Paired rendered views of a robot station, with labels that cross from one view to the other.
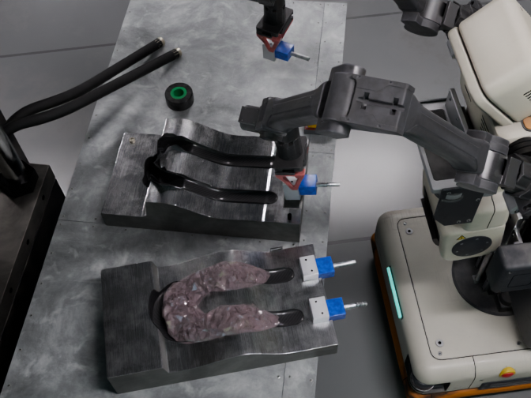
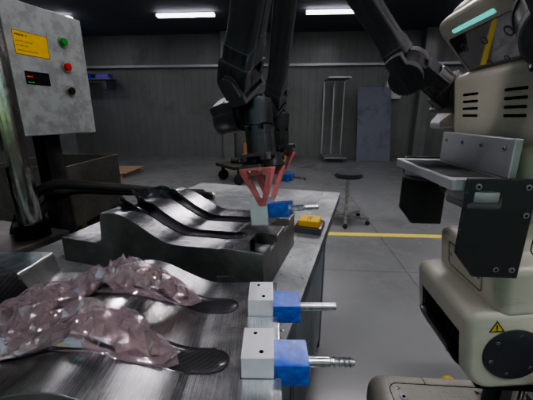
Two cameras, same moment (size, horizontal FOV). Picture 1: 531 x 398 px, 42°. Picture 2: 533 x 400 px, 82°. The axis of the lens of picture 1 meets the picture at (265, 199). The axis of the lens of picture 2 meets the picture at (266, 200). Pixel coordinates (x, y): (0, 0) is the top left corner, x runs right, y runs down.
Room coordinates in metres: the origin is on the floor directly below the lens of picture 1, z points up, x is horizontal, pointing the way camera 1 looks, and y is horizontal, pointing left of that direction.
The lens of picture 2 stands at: (0.34, -0.16, 1.13)
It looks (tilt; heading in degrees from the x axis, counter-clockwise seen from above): 15 degrees down; 8
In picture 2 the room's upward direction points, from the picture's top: straight up
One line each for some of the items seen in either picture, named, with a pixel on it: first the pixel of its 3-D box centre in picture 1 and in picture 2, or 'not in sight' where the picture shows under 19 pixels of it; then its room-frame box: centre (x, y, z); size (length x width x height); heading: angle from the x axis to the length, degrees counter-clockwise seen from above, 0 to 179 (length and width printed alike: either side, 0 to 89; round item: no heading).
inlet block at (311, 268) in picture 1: (328, 267); (292, 305); (0.75, -0.14, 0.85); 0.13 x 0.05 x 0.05; 97
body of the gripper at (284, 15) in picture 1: (274, 13); (280, 138); (1.40, -0.05, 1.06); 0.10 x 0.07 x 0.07; 151
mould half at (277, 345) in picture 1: (218, 310); (92, 332); (0.65, 0.12, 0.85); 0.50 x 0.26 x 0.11; 97
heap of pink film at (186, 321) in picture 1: (217, 300); (93, 301); (0.66, 0.12, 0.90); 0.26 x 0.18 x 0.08; 97
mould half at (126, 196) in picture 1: (207, 177); (184, 227); (1.02, 0.15, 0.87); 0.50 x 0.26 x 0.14; 80
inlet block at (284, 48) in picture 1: (288, 52); (288, 176); (1.38, -0.09, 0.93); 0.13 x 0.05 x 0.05; 60
